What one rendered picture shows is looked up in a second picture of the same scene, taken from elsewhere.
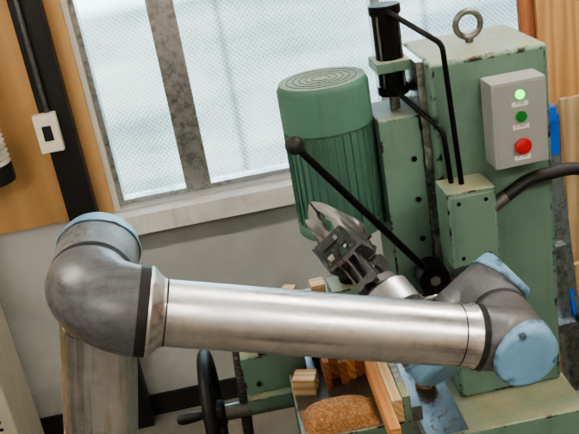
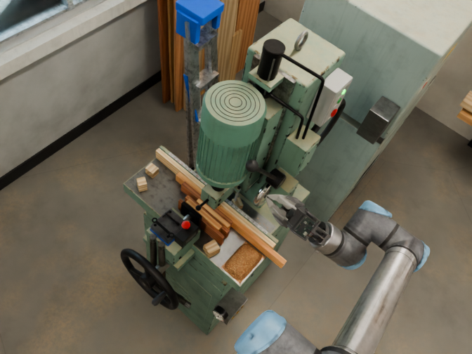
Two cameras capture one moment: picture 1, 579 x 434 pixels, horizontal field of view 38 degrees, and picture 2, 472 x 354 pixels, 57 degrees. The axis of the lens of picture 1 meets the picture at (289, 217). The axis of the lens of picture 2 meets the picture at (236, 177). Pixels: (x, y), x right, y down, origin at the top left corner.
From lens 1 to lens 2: 1.33 m
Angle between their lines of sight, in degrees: 54
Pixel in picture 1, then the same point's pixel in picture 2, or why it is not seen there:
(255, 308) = (381, 331)
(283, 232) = (12, 86)
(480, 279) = (381, 223)
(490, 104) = (331, 100)
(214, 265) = not seen: outside the picture
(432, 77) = (305, 93)
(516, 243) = not seen: hidden behind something
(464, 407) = (264, 214)
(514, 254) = not seen: hidden behind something
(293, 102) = (236, 132)
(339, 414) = (249, 264)
